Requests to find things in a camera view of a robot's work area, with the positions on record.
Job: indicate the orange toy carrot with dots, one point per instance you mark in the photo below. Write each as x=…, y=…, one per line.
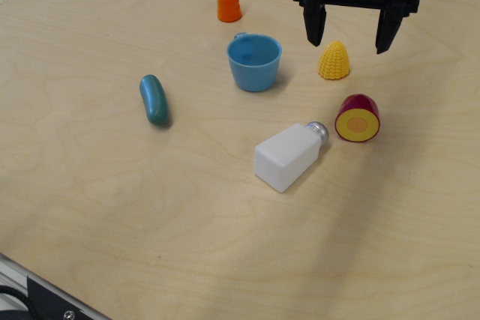
x=228, y=10

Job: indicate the red yellow toy fruit half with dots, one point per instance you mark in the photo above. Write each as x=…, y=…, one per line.
x=357, y=119

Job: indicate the white salt shaker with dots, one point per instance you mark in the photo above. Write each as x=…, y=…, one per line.
x=281, y=159

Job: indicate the blue plastic cup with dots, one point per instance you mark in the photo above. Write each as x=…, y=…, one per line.
x=254, y=61

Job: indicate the black corner bracket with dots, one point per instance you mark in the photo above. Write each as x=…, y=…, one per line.
x=53, y=303

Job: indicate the aluminium table frame rail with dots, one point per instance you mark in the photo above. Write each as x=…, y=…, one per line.
x=15, y=301

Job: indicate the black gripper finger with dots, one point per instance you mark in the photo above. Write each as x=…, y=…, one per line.
x=314, y=18
x=390, y=19

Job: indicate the yellow toy corn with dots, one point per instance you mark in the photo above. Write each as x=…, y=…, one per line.
x=334, y=62

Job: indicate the green toy cucumber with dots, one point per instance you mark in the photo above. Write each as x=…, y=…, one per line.
x=154, y=99

